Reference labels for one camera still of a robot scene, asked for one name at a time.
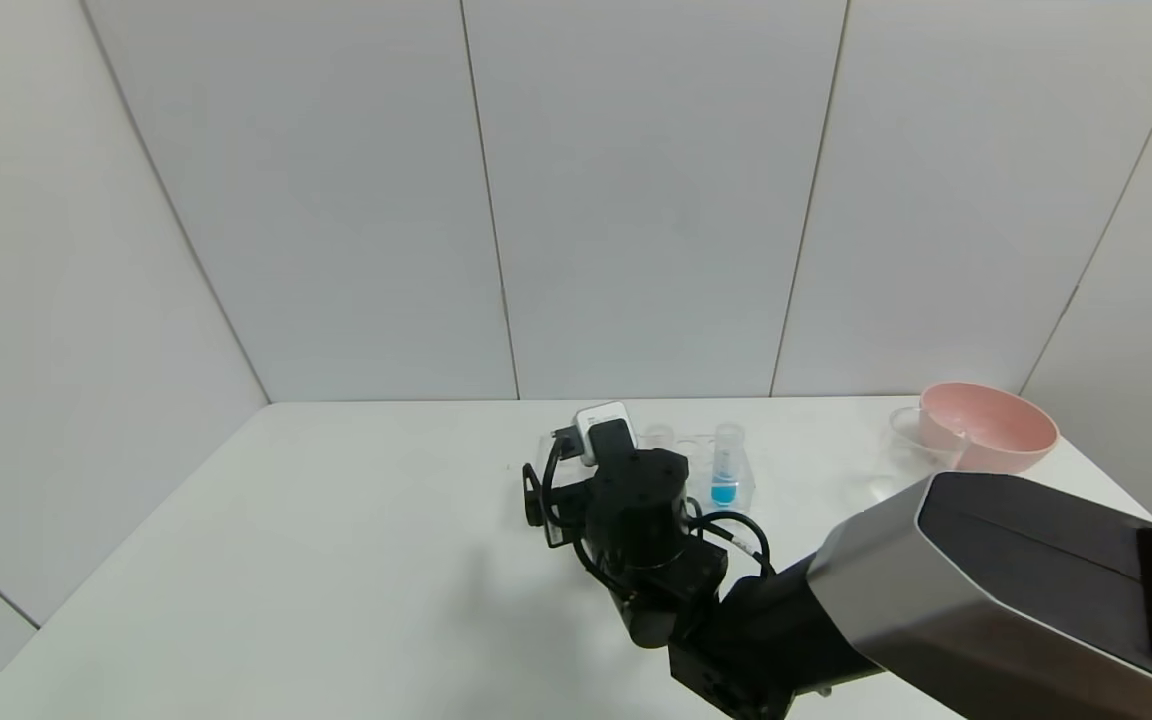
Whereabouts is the test tube with blue pigment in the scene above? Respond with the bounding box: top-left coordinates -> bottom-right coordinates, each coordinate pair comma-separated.
711,424 -> 745,509

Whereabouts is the clear plastic test tube rack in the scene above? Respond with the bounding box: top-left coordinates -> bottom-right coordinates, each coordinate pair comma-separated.
534,430 -> 757,531

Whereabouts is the clear plastic beaker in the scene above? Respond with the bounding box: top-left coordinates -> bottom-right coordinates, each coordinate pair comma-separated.
871,406 -> 967,501

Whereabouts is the pink bowl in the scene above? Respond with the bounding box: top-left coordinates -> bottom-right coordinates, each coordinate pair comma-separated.
918,383 -> 1060,475

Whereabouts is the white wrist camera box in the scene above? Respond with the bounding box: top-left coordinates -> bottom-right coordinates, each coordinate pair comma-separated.
576,402 -> 635,467

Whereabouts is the black camera cable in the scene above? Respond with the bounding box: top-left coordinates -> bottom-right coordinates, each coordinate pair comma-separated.
539,428 -> 587,561

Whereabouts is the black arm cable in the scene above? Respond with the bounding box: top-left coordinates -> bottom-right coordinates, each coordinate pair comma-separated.
681,508 -> 773,583

